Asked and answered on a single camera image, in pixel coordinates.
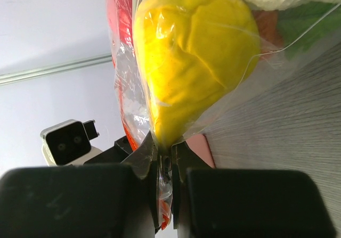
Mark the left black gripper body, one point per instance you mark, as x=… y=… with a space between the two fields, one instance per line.
x=116 y=154

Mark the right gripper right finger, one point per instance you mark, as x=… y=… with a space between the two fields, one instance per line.
x=213 y=202

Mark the red fake tomato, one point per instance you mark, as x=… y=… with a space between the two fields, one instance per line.
x=119 y=17

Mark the yellow fake pepper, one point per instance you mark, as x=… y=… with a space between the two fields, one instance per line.
x=189 y=62

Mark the left aluminium frame post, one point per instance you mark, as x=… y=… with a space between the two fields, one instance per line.
x=19 y=76

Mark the green fake lettuce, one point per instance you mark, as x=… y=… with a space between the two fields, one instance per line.
x=292 y=31

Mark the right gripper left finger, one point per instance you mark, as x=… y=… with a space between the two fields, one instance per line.
x=91 y=200

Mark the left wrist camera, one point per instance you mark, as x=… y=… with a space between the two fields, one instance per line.
x=69 y=143

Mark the clear zip top bag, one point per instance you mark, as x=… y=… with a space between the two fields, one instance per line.
x=261 y=78

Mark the pink divided organizer tray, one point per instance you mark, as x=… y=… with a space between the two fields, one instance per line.
x=199 y=145

